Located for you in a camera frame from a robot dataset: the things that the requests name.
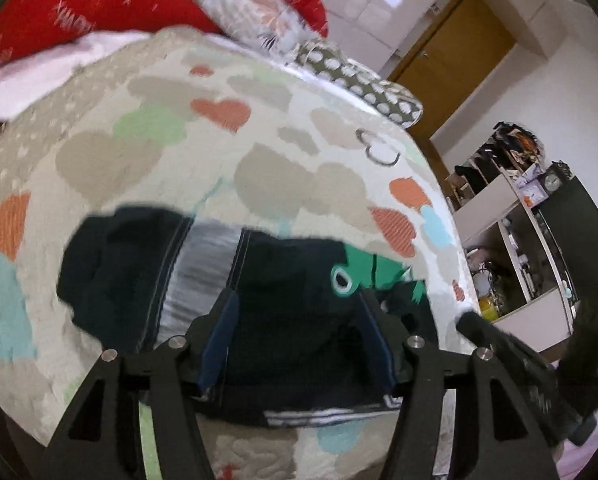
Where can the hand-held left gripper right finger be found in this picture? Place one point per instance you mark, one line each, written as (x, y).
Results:
(380, 352)

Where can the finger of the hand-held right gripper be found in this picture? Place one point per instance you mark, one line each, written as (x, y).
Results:
(489, 337)

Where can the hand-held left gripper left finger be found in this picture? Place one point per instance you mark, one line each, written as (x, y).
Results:
(223, 342)

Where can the dark navy pants green print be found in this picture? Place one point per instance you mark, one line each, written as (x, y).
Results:
(284, 285)

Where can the yellow container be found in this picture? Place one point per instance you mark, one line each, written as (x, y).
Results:
(487, 308)

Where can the white cluttered shelf unit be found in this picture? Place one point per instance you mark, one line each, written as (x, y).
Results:
(519, 240)

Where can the black screen panel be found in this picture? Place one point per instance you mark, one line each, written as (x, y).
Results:
(581, 240)

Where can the small round clock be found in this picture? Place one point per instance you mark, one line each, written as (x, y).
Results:
(552, 180)

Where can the heart patterned bed blanket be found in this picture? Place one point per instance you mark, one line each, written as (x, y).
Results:
(279, 135)

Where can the olive white dotted pillow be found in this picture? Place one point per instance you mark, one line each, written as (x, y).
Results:
(369, 85)

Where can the wooden door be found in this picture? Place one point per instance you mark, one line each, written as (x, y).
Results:
(454, 45)

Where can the pink bed sheet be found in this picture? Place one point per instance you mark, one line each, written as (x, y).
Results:
(39, 72)

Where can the floral pillow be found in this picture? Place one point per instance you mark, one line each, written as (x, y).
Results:
(251, 7)

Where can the glossy white wardrobe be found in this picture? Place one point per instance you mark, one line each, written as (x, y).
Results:
(359, 5)

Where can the red pillow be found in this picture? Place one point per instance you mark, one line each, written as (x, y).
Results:
(79, 5)

